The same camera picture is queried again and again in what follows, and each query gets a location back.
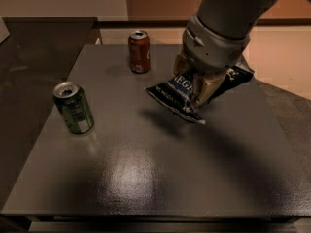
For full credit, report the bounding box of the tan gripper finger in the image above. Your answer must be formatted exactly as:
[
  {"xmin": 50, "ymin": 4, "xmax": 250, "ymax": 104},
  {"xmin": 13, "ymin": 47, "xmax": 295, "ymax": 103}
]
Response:
[
  {"xmin": 173, "ymin": 50, "xmax": 192, "ymax": 77},
  {"xmin": 190, "ymin": 71, "xmax": 225, "ymax": 109}
]

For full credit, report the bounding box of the blue chip bag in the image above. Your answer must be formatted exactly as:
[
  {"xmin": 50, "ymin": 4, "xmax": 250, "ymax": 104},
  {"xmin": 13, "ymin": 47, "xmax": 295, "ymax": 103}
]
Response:
[{"xmin": 146, "ymin": 58, "xmax": 254, "ymax": 124}]

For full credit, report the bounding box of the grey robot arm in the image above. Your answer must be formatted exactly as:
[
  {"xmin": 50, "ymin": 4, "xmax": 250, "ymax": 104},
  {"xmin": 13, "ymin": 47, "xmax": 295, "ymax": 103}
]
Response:
[{"xmin": 174, "ymin": 0, "xmax": 311, "ymax": 108}]

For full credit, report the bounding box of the red soda can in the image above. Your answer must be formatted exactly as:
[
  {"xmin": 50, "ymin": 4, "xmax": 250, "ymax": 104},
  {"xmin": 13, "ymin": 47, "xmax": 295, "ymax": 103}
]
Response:
[{"xmin": 128, "ymin": 30, "xmax": 151, "ymax": 74}]

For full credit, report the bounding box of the green soda can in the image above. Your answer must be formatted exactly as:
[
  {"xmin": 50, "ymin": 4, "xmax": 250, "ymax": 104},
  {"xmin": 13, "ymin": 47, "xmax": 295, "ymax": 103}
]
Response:
[{"xmin": 53, "ymin": 82, "xmax": 94, "ymax": 134}]

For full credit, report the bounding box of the white paper sheet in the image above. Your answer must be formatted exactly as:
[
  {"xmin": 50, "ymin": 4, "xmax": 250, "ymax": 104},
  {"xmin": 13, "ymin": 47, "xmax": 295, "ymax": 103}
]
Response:
[{"xmin": 0, "ymin": 17, "xmax": 10, "ymax": 44}]

